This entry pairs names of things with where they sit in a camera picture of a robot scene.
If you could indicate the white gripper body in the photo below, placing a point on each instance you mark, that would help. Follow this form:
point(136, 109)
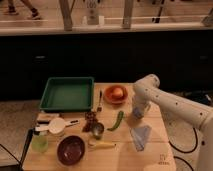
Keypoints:
point(137, 112)

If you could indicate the blue sponge cloth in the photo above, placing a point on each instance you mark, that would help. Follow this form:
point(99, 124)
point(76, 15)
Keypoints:
point(140, 136)

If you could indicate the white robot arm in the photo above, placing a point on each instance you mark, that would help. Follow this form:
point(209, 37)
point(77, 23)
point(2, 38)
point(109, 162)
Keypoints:
point(200, 116)

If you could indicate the green chili pepper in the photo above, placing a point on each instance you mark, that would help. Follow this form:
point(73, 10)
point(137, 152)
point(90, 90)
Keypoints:
point(118, 121)

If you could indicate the orange fruit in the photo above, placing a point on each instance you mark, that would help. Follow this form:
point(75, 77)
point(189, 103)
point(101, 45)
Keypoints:
point(117, 93)

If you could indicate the orange plate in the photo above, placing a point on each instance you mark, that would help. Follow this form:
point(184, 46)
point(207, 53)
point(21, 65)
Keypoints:
point(110, 99)

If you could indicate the small metal cup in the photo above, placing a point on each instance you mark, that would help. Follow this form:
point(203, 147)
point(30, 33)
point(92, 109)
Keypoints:
point(97, 130)

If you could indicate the dark red grape bunch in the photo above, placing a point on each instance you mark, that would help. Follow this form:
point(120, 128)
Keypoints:
point(90, 118)

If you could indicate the green plastic tray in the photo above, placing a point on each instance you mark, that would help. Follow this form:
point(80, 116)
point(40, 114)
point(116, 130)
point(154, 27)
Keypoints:
point(68, 94)

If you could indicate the purple bowl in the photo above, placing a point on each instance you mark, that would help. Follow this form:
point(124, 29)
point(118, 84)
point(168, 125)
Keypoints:
point(71, 150)

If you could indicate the green plastic cup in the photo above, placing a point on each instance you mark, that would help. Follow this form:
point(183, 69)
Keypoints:
point(39, 143)

